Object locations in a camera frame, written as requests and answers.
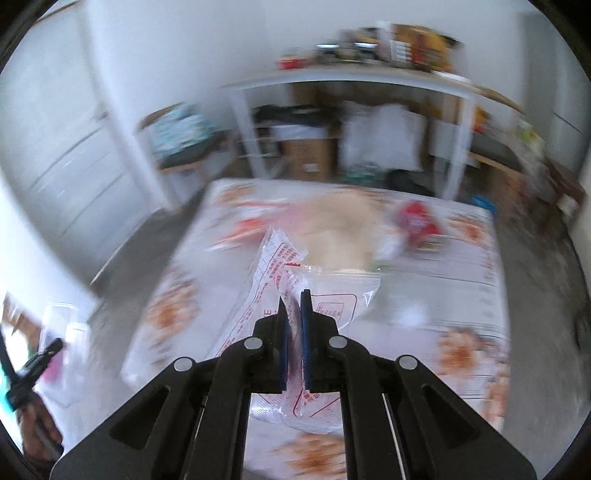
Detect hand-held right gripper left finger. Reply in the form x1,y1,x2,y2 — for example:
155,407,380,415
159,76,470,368
48,295,289,480

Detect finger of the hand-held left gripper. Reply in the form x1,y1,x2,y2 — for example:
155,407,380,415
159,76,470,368
16,338,64,385

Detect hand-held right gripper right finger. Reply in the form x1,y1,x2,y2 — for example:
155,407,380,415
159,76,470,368
300,290,539,480

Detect clear plastic container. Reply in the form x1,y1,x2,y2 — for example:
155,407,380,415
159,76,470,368
39,302,90,407

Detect clear bag with red print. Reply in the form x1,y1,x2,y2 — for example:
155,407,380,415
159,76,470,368
217,226,382,435

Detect brown paper bag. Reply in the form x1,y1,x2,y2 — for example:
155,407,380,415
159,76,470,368
305,194,384,273

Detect red drink can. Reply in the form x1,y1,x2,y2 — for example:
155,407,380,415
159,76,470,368
397,200,446,252

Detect person's left hand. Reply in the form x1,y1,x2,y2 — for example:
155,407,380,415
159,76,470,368
21,396,64,463

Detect floral tablecloth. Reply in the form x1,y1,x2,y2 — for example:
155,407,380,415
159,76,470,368
121,178,513,480

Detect red printed snack packet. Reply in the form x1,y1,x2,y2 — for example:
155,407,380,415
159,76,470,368
208,200,296,252

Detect white panel door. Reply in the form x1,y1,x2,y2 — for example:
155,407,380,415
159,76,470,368
0,106,153,278

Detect plain cardboard box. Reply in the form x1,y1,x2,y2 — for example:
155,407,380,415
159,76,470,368
281,138,335,182

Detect white plastic package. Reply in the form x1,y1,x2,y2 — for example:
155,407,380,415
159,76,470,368
270,124,331,140

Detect white plastic sack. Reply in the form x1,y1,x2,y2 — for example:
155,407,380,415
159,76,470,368
342,102,426,172

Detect black bag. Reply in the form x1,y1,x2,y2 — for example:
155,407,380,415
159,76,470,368
254,105,340,127

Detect floral cloth bundle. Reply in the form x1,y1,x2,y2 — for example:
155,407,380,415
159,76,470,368
150,106,213,158

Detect light wooden armchair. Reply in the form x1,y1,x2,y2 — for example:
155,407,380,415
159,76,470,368
468,138,528,178

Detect white table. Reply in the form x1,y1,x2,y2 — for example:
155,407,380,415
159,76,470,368
222,69,527,201

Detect dark wooden stool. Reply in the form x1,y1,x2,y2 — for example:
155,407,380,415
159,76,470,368
549,164,587,219

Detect pile of assorted goods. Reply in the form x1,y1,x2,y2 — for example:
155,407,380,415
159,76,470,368
277,23,465,75

